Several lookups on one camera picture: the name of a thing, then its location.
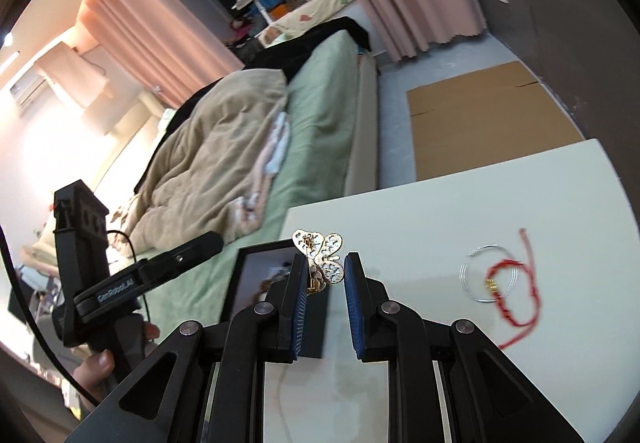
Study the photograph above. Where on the pink floral cloth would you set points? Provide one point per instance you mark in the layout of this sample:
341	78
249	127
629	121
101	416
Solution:
277	143

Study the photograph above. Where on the white air conditioner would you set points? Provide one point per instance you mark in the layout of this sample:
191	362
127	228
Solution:
27	93

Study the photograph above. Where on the bed with green sheet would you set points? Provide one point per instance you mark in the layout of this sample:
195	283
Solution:
320	123

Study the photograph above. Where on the person's left hand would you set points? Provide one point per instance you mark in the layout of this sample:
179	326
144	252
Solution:
92	370

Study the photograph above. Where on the black jewelry box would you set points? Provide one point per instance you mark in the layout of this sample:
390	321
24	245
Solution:
312	323

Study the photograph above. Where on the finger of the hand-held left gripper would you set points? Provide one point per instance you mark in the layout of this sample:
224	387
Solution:
190	250

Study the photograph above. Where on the gold butterfly hair clip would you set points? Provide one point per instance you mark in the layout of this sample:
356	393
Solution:
327	268

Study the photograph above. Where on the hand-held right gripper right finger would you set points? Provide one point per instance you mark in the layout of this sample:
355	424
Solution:
352	308

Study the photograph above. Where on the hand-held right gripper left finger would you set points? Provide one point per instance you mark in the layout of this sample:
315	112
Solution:
300	303

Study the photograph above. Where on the white pillow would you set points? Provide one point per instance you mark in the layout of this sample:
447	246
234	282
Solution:
169	116

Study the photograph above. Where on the flat cardboard sheet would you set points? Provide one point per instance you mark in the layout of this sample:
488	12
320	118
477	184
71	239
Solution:
475	123

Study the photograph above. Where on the beige blanket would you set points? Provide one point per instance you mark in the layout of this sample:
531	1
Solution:
215	158

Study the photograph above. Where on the printed window seat bedding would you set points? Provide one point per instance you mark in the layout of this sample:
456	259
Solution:
310	13

